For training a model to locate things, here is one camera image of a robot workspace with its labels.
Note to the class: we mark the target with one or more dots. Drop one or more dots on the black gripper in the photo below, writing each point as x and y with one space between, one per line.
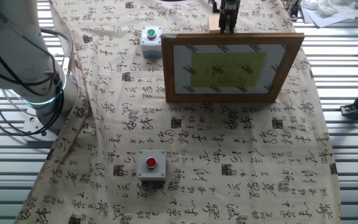
230 7

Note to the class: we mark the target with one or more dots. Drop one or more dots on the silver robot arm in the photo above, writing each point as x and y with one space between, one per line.
11 46

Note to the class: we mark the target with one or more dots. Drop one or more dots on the small wooden block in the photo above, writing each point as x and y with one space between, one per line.
213 25

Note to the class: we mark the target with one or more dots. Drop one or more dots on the grey box with green button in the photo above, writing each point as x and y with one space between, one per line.
151 48

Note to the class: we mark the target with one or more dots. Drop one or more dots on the white paper stack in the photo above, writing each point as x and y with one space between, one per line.
328 15

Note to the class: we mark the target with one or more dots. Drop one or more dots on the beige calligraphy print cloth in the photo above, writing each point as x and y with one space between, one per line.
197 140

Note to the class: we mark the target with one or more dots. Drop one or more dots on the grey box with red button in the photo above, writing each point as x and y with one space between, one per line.
151 174

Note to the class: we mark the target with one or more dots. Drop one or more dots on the grey depth camera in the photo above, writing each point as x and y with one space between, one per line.
293 11

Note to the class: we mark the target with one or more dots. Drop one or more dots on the wooden picture frame with stand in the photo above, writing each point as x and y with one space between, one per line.
228 98

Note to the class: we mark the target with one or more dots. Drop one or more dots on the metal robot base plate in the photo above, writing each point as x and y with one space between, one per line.
34 123

